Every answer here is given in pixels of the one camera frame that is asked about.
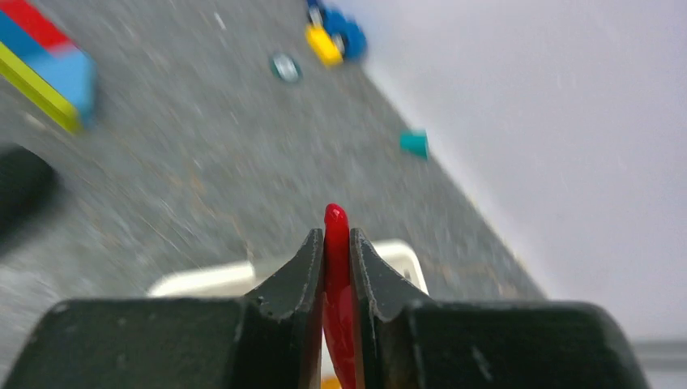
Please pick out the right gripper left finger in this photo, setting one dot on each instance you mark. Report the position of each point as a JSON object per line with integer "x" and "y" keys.
{"x": 268, "y": 338}

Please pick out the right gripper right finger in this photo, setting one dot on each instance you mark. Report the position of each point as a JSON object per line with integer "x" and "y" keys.
{"x": 406, "y": 339}

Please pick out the orange yellow fruit toy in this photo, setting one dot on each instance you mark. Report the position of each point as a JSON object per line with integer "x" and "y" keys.
{"x": 330, "y": 382}

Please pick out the red chili pepper toy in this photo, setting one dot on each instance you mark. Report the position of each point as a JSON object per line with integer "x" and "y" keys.
{"x": 337, "y": 304}

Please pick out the white perforated basket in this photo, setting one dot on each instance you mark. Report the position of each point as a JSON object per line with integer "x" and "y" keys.
{"x": 236, "y": 279}

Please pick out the teal block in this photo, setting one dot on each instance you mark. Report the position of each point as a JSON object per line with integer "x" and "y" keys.
{"x": 415, "y": 143}

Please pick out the small round disc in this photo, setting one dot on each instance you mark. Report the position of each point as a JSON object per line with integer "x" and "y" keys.
{"x": 285, "y": 68}

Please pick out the black microphone on table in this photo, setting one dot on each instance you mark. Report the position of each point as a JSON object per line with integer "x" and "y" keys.
{"x": 27, "y": 183}

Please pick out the yellow brick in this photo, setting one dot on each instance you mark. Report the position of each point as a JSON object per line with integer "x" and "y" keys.
{"x": 322, "y": 45}

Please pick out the blue toy car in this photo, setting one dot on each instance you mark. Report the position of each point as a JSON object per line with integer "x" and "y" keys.
{"x": 344, "y": 31}

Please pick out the multicolour brick stack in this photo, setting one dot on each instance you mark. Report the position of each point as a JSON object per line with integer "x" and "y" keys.
{"x": 46, "y": 66}

